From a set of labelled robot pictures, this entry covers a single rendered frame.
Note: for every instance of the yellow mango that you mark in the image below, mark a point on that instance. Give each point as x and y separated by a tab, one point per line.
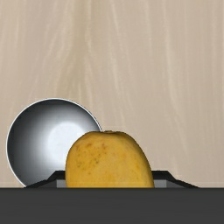
108	160

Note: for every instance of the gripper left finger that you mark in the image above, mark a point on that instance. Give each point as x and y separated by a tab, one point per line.
54	180

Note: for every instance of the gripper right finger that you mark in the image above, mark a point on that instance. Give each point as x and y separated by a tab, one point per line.
163	179

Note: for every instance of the grey metal bowl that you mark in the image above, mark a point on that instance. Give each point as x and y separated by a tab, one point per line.
40	140

